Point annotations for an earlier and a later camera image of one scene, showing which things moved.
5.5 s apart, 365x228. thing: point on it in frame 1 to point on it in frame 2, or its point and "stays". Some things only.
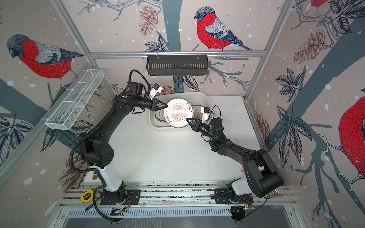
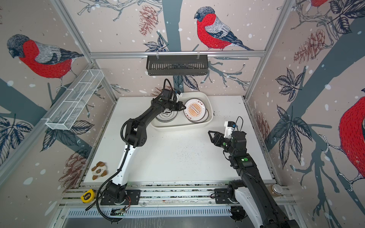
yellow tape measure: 87,197 stays
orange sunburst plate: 196,111 to 203,120
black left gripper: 155,106 to 179,104
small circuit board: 117,212 stays
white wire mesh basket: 64,117 stays
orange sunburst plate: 178,109 to 195,109
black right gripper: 198,125 to 219,137
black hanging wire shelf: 179,64 stays
